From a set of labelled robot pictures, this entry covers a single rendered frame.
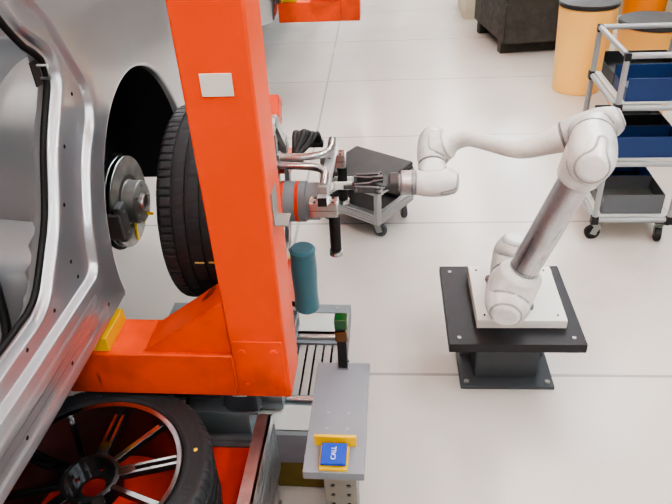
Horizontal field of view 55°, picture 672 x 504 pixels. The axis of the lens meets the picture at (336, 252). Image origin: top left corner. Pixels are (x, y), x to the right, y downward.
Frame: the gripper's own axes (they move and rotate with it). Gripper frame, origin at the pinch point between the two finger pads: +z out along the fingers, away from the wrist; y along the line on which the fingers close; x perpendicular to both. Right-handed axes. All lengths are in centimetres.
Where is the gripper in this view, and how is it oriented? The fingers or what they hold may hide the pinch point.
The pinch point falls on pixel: (343, 183)
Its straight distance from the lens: 235.6
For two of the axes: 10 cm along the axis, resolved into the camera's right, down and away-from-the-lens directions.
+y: 0.8, -5.6, 8.2
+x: -0.5, -8.3, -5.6
